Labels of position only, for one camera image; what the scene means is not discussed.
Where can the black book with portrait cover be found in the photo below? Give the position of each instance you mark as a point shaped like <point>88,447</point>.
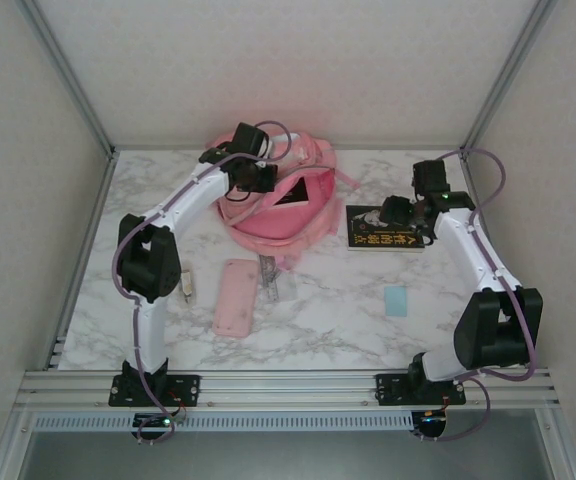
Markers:
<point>368,227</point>

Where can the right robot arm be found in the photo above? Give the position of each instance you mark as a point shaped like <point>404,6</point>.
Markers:
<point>498,330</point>

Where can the aluminium frame post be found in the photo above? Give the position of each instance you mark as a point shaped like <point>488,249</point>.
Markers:
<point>508,75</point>
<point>70,75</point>

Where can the black book with orange title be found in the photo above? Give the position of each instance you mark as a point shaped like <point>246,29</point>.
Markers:
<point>295,196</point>

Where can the pink school backpack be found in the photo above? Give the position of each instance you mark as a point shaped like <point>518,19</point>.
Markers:
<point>278,225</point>

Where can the clear straight ruler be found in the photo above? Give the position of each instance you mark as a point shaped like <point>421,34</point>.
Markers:
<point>269,280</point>

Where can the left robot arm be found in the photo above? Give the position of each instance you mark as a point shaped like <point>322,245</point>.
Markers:
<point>148,260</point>

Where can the clear plastic ruler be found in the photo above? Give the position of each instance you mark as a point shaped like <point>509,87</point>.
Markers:
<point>274,285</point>

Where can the aluminium table side rail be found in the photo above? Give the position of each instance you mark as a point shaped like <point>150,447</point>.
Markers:
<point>476,200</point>
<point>85,250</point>

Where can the aluminium frame crossbar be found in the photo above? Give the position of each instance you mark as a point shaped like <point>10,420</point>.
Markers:
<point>168,147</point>

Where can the aluminium lower frame leg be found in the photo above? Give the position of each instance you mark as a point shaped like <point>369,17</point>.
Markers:
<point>559,445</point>
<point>12,445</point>

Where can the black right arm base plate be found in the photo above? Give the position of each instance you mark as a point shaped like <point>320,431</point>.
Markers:
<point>390,390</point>

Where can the pink pencil case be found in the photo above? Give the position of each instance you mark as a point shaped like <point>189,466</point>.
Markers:
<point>235,300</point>

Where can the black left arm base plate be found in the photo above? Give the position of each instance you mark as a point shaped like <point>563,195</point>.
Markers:
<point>188,390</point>

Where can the aluminium mounting rail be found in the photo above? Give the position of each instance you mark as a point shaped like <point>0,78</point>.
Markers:
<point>288,387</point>

